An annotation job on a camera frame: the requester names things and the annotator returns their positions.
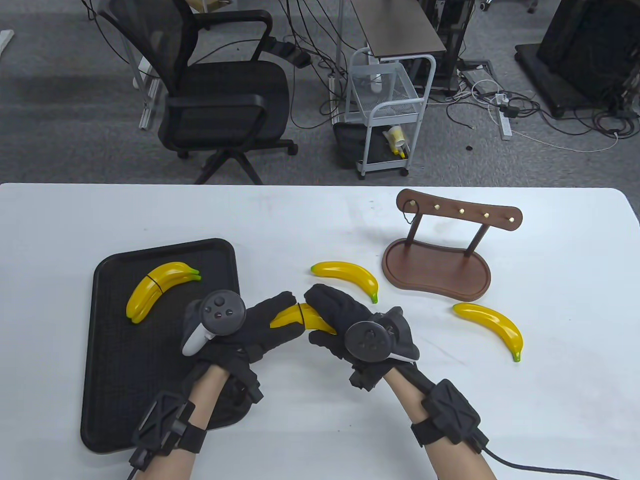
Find person's right hand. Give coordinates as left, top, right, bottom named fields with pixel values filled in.
left=304, top=284, right=418, bottom=381

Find person's left hand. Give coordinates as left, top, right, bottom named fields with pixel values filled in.
left=192, top=291, right=306, bottom=374

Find person's left forearm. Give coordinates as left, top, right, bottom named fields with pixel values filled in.
left=142, top=365, right=230, bottom=480

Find person's right forearm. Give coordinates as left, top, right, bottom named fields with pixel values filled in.
left=382, top=369, right=498, bottom=480

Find grey black handheld controller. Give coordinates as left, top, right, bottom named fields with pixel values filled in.
left=181, top=291, right=247, bottom=357
left=344, top=306, right=420, bottom=363

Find brown wooden hook stand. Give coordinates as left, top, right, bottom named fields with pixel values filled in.
left=382, top=188, right=524, bottom=304

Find black wrist tracker module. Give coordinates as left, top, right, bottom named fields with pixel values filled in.
left=411, top=379, right=490, bottom=453
left=129, top=391, right=208, bottom=468

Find black plastic tray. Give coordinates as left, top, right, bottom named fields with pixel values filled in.
left=80, top=238, right=254, bottom=455

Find black floor bin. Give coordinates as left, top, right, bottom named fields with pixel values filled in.
left=333, top=121, right=368, bottom=170

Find black mesh office chair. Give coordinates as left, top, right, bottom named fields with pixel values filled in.
left=95, top=0, right=300, bottom=186

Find grey floor socket plate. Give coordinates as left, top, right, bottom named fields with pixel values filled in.
left=460, top=67, right=497, bottom=97

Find dark grey side desk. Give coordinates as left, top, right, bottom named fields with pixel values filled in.
left=350, top=0, right=447, bottom=60

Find black equipment stand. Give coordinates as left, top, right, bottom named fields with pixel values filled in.
left=515, top=0, right=640, bottom=119

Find white wire rolling cart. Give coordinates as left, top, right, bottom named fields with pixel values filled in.
left=346, top=47, right=437, bottom=180

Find aluminium frame bar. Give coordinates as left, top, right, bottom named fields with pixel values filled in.
left=139, top=55, right=163, bottom=132

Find black desk frame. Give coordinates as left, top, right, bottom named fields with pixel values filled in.
left=419, top=0, right=476, bottom=97

